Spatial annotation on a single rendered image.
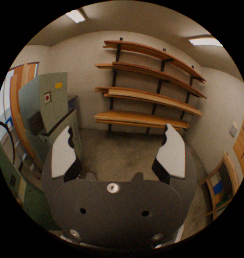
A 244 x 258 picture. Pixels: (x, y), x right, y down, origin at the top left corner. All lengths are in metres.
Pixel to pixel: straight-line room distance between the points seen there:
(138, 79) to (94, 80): 0.93
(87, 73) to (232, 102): 3.46
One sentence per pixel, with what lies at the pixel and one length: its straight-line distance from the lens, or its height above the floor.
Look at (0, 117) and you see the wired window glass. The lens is 2.25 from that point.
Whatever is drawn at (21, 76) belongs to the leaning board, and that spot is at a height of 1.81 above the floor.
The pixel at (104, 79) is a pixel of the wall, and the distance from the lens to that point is 1.90.
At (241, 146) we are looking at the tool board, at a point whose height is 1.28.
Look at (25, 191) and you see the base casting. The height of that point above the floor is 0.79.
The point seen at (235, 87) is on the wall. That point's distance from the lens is 2.70.
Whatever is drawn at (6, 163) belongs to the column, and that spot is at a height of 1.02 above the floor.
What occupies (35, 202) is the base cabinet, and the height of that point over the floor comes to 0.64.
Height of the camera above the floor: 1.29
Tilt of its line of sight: 32 degrees down
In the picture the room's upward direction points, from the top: 9 degrees clockwise
